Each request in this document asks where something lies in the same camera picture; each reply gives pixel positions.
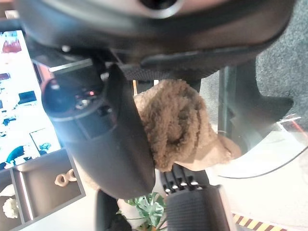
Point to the robot leg with dark foot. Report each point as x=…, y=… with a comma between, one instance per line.
x=255, y=108

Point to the green leafy plant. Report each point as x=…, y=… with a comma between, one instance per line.
x=149, y=209

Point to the white board with colourful prints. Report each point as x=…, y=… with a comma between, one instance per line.
x=19, y=108

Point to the beige knot ornament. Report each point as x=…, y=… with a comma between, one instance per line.
x=63, y=179

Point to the yellow black hazard tape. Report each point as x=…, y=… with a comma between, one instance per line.
x=255, y=223

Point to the grey cubby shelf unit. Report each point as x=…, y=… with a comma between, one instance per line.
x=48, y=192

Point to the dark grey carpet mat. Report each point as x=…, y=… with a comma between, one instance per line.
x=284, y=72

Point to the brown fluffy cloth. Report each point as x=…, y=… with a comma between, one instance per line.
x=173, y=120

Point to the white coral ornament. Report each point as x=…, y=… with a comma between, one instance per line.
x=10, y=209

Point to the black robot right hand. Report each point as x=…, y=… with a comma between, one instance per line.
x=101, y=144

